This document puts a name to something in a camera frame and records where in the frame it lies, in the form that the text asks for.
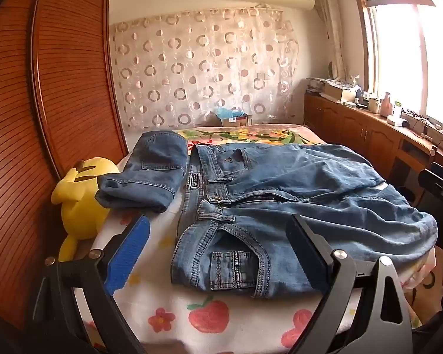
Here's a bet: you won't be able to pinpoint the patterned window curtain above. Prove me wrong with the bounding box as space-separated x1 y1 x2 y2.
315 0 359 82

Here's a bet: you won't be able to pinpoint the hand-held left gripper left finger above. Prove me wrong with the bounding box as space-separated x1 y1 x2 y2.
24 215 152 354

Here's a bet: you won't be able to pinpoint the floral blanket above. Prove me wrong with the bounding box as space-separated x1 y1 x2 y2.
175 123 325 146

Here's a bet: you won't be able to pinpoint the wooden slatted wardrobe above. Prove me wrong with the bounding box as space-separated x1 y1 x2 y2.
0 0 130 332

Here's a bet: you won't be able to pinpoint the black chair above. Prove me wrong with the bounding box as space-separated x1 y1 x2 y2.
415 147 443 214

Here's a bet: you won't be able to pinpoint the pink bottle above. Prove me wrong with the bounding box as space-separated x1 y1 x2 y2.
380 92 394 117

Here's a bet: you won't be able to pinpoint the open cardboard box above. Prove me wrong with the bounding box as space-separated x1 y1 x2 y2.
324 83 357 103

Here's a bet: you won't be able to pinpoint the small cardboard box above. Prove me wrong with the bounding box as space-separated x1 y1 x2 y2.
221 114 252 127

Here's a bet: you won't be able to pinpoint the sheer circle-patterned curtain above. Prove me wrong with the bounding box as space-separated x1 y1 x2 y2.
111 5 299 130

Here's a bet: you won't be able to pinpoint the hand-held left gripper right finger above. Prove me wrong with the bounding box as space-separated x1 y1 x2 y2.
285 214 416 354

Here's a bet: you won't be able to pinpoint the yellow plush toy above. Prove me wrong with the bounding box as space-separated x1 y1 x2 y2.
52 157 119 262

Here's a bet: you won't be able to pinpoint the light blue denim jeans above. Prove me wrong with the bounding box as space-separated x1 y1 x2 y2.
171 143 439 299

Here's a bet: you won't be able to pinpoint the wooden side cabinet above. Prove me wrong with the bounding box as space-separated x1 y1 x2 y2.
303 92 443 207

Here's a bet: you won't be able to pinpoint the stack of books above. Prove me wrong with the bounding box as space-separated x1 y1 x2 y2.
306 77 327 94

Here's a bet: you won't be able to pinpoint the white strawberry print sheet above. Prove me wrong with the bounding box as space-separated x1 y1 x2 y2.
59 144 443 354

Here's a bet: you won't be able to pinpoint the blue plastic bag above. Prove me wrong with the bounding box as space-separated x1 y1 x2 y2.
216 107 246 118

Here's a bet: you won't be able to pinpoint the wooden framed window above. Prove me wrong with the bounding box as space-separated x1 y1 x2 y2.
351 0 443 133

